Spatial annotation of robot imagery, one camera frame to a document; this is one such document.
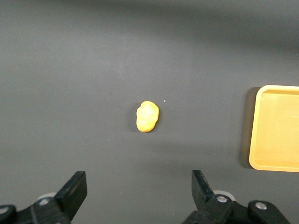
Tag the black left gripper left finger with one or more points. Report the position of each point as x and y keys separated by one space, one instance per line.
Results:
x=70 y=198

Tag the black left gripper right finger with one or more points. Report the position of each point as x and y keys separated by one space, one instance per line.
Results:
x=205 y=200

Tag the yellow potato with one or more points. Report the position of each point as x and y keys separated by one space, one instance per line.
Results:
x=147 y=116

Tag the yellow plastic tray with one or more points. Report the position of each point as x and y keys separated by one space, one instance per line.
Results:
x=275 y=130

